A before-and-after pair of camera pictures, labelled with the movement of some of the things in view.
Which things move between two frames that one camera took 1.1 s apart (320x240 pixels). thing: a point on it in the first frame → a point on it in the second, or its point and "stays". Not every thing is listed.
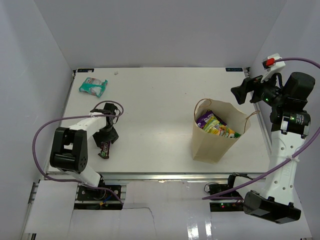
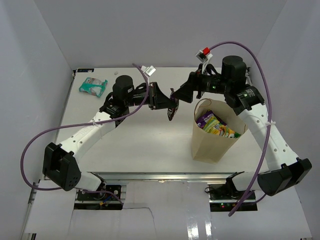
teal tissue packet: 93,86 stays
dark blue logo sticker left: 85,70 stays
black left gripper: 112,137 → 156,99
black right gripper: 249,85 → 195,83
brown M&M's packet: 105,149 → 171,111
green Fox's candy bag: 213,126 stays
